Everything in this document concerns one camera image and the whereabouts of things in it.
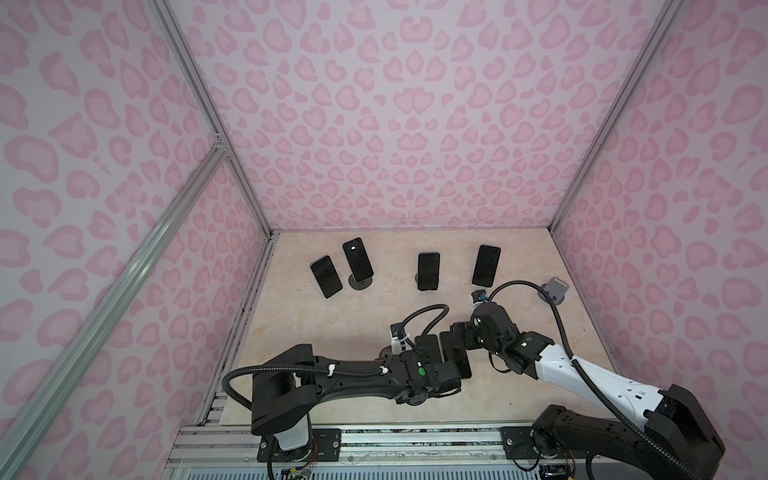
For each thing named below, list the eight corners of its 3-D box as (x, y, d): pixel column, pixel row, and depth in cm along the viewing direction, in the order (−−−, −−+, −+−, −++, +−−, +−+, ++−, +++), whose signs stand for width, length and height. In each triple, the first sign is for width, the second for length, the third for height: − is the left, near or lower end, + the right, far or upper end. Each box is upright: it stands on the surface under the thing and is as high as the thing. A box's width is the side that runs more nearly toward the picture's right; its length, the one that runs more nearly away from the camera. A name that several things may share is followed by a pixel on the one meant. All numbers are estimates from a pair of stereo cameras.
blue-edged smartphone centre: (418, 290, 104) (420, 267, 94) (417, 276, 108) (419, 252, 98) (437, 290, 104) (441, 267, 94) (436, 276, 108) (440, 252, 98)
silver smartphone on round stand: (358, 289, 105) (352, 261, 92) (348, 272, 109) (342, 243, 97) (374, 282, 106) (370, 253, 94) (364, 266, 111) (360, 236, 99)
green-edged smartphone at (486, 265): (471, 286, 105) (478, 262, 95) (473, 267, 111) (481, 244, 101) (490, 289, 104) (499, 267, 94) (491, 271, 110) (500, 247, 100)
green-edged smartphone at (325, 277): (325, 302, 101) (316, 277, 90) (316, 289, 105) (306, 264, 94) (344, 291, 104) (337, 266, 93) (335, 279, 108) (327, 253, 97)
